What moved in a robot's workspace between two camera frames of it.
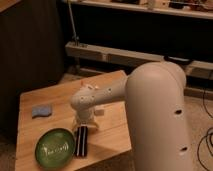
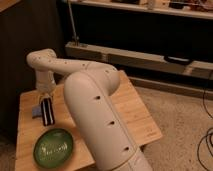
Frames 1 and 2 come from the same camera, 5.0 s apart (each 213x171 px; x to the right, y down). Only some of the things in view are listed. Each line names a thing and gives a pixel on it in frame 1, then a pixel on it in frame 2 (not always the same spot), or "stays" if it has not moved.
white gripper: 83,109 → 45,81
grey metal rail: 126,58 stays
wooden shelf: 201,9 stays
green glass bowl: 55,148 stays
